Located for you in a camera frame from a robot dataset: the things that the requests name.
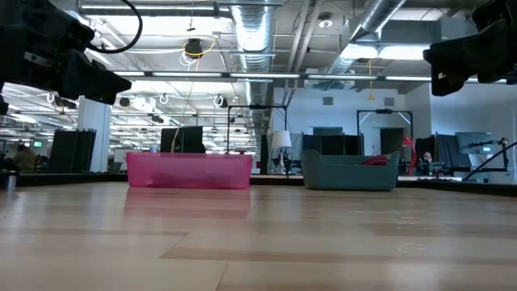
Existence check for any black ceiling cord reel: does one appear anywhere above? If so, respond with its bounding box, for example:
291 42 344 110
183 37 205 60

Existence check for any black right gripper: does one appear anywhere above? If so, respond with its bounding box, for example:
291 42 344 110
422 0 517 98

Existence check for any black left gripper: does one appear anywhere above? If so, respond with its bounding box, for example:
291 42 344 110
0 0 133 106

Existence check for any white shade table lamp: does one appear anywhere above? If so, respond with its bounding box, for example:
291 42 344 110
271 129 293 175

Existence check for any pink plastic bin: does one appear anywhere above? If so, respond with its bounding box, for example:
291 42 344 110
125 151 254 190

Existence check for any black metal frame rig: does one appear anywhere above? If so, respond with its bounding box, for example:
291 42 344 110
356 108 414 154
226 104 288 154

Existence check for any grey monitor on arm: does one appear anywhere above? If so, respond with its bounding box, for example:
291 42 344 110
455 131 494 156

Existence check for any silver ceiling duct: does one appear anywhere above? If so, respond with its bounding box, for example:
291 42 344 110
229 0 280 134
322 0 407 82

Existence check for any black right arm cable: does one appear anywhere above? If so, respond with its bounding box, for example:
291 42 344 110
462 140 517 183

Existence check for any black computer monitor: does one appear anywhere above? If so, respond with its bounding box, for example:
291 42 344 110
160 125 204 154

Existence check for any red hanging object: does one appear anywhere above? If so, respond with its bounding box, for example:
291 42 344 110
401 135 417 175

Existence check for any dark office cabinet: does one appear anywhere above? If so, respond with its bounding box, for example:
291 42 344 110
301 127 364 157

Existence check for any black metal table frame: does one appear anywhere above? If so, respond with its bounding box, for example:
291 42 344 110
0 171 517 198

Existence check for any black office partition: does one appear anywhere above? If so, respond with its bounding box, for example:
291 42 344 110
48 129 97 174

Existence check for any person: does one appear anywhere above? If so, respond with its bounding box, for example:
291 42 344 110
11 144 37 175
418 151 436 175

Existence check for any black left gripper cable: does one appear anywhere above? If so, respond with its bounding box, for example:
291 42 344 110
86 0 144 55

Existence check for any teal plastic bin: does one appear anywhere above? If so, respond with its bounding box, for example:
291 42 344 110
301 150 401 192

